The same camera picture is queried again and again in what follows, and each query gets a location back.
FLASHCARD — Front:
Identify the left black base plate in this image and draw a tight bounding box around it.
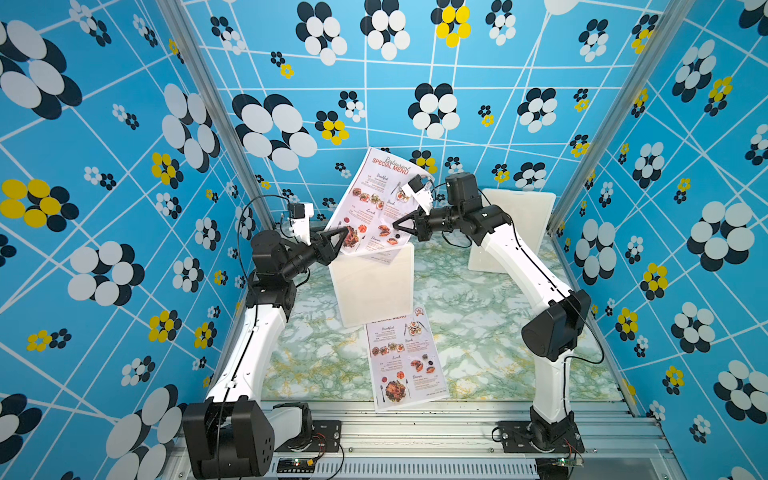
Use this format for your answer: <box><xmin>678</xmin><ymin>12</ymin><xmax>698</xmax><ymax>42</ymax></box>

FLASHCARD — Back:
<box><xmin>277</xmin><ymin>420</ymin><xmax>343</xmax><ymax>454</ymax></box>

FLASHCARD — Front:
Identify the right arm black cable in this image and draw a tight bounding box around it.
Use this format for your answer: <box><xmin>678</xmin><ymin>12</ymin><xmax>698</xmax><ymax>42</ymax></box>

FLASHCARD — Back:
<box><xmin>431</xmin><ymin>179</ymin><xmax>606</xmax><ymax>421</ymax></box>

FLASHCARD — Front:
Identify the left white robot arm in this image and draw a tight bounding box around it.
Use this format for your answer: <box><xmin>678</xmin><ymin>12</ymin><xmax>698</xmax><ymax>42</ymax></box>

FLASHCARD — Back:
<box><xmin>182</xmin><ymin>228</ymin><xmax>348</xmax><ymax>479</ymax></box>

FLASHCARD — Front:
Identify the white narrow rack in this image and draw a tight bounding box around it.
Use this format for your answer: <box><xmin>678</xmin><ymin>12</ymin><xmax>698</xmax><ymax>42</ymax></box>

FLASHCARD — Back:
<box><xmin>329</xmin><ymin>243</ymin><xmax>415</xmax><ymax>328</ymax></box>
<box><xmin>468</xmin><ymin>189</ymin><xmax>556</xmax><ymax>273</ymax></box>

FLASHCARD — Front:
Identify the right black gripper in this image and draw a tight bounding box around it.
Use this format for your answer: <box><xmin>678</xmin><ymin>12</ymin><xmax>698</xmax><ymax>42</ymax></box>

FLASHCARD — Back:
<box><xmin>393</xmin><ymin>205</ymin><xmax>464</xmax><ymax>244</ymax></box>

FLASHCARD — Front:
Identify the right small circuit board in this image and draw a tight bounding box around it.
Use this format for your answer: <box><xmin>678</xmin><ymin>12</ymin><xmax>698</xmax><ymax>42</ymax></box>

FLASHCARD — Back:
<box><xmin>536</xmin><ymin>458</ymin><xmax>583</xmax><ymax>480</ymax></box>

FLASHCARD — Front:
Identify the right aluminium corner post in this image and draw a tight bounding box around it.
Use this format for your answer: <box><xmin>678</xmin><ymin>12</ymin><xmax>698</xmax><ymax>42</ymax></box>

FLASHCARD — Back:
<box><xmin>547</xmin><ymin>0</ymin><xmax>695</xmax><ymax>237</ymax></box>

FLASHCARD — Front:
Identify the right white narrow rack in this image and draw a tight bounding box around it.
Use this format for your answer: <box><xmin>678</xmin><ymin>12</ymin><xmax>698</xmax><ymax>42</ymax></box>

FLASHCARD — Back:
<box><xmin>468</xmin><ymin>189</ymin><xmax>556</xmax><ymax>273</ymax></box>

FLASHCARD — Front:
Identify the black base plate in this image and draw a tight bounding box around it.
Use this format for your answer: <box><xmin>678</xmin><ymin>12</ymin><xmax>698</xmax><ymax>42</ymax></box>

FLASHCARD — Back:
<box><xmin>491</xmin><ymin>420</ymin><xmax>585</xmax><ymax>456</ymax></box>
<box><xmin>277</xmin><ymin>420</ymin><xmax>343</xmax><ymax>454</ymax></box>

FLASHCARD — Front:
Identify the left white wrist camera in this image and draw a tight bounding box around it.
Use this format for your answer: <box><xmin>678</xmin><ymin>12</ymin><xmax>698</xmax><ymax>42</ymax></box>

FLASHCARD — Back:
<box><xmin>287</xmin><ymin>202</ymin><xmax>314</xmax><ymax>245</ymax></box>

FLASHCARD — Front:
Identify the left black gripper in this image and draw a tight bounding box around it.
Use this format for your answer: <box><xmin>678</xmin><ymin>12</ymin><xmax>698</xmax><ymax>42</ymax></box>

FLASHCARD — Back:
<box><xmin>280</xmin><ymin>223</ymin><xmax>347</xmax><ymax>284</ymax></box>

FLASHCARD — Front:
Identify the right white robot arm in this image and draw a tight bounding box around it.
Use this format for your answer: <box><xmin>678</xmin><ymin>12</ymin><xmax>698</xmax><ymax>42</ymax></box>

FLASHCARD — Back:
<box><xmin>393</xmin><ymin>173</ymin><xmax>592</xmax><ymax>452</ymax></box>

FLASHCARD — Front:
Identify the aluminium front rail frame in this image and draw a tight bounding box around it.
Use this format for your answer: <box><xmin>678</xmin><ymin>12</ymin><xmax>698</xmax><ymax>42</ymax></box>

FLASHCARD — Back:
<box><xmin>266</xmin><ymin>401</ymin><xmax>685</xmax><ymax>479</ymax></box>

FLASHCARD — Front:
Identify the aluminium corner post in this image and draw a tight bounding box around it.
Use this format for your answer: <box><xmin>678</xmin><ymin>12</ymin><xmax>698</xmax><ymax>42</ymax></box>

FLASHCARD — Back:
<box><xmin>157</xmin><ymin>0</ymin><xmax>275</xmax><ymax>229</ymax></box>
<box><xmin>547</xmin><ymin>0</ymin><xmax>695</xmax><ymax>237</ymax></box>

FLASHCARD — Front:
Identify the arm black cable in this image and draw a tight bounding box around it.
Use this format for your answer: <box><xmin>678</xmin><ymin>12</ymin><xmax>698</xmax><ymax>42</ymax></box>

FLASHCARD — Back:
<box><xmin>212</xmin><ymin>193</ymin><xmax>292</xmax><ymax>480</ymax></box>
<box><xmin>431</xmin><ymin>179</ymin><xmax>606</xmax><ymax>421</ymax></box>

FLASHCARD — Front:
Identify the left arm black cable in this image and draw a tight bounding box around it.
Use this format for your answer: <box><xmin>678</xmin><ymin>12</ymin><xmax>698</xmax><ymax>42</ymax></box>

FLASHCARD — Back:
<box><xmin>212</xmin><ymin>193</ymin><xmax>292</xmax><ymax>480</ymax></box>

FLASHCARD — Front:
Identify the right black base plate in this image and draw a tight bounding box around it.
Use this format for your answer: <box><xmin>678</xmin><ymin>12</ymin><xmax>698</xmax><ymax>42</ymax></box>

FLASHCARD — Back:
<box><xmin>491</xmin><ymin>420</ymin><xmax>585</xmax><ymax>456</ymax></box>

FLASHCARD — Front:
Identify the left small circuit board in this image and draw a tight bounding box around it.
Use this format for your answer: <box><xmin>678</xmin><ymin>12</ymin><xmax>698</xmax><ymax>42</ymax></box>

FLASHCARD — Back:
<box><xmin>276</xmin><ymin>458</ymin><xmax>318</xmax><ymax>476</ymax></box>

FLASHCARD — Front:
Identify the left aluminium corner post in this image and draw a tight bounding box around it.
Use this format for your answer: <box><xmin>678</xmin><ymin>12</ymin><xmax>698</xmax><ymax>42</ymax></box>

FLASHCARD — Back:
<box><xmin>157</xmin><ymin>0</ymin><xmax>275</xmax><ymax>229</ymax></box>

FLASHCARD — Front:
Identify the small circuit board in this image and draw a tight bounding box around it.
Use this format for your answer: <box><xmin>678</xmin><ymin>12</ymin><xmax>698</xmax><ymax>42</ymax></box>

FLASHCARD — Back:
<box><xmin>276</xmin><ymin>458</ymin><xmax>318</xmax><ymax>476</ymax></box>
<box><xmin>536</xmin><ymin>458</ymin><xmax>583</xmax><ymax>480</ymax></box>

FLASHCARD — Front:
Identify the restaurant menu sheet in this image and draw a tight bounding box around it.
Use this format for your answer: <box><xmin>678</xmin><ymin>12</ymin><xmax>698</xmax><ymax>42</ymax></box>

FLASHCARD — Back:
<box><xmin>326</xmin><ymin>148</ymin><xmax>434</xmax><ymax>255</ymax></box>
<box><xmin>365</xmin><ymin>307</ymin><xmax>449</xmax><ymax>413</ymax></box>

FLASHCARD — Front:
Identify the left white narrow rack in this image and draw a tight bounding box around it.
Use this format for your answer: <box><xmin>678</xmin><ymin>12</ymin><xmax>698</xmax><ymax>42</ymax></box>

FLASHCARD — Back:
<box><xmin>329</xmin><ymin>243</ymin><xmax>415</xmax><ymax>328</ymax></box>

